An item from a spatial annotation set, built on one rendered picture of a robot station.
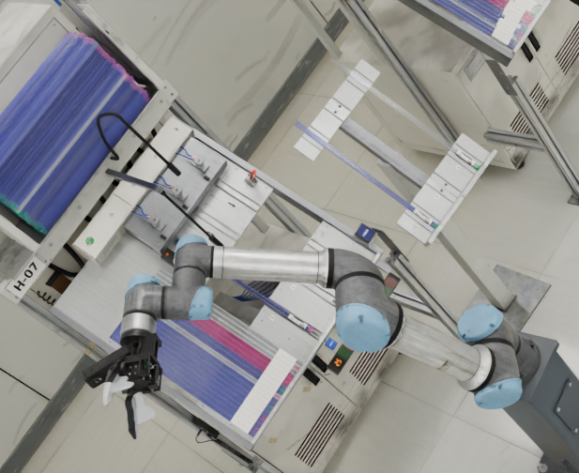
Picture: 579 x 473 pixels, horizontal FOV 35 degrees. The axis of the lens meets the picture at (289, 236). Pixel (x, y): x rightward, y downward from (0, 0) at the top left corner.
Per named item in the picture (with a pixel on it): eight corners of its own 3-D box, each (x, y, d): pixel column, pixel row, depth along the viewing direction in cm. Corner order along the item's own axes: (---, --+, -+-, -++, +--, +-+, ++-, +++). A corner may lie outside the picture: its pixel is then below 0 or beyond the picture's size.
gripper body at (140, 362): (146, 376, 188) (152, 326, 196) (107, 381, 190) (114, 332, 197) (160, 394, 194) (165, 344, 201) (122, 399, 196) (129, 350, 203)
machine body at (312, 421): (421, 339, 342) (332, 245, 305) (317, 502, 326) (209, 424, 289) (311, 293, 392) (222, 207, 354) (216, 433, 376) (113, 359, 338)
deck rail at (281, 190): (382, 255, 280) (384, 250, 274) (378, 260, 280) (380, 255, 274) (190, 132, 291) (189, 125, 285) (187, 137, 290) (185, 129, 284)
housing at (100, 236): (197, 144, 291) (193, 128, 277) (103, 271, 280) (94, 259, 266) (176, 131, 292) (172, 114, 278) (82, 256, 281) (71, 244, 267)
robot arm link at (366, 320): (525, 348, 231) (356, 263, 207) (536, 399, 221) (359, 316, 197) (490, 371, 238) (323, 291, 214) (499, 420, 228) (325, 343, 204)
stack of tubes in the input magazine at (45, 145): (153, 96, 268) (88, 31, 251) (44, 236, 256) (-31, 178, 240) (132, 92, 277) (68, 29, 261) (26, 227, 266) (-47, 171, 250)
